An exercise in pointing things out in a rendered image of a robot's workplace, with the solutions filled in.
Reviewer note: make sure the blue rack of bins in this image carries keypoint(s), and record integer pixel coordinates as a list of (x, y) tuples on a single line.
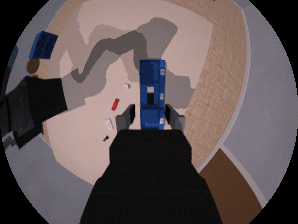
[(152, 75)]

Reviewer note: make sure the white domino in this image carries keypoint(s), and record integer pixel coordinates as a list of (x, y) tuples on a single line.
[(109, 124)]

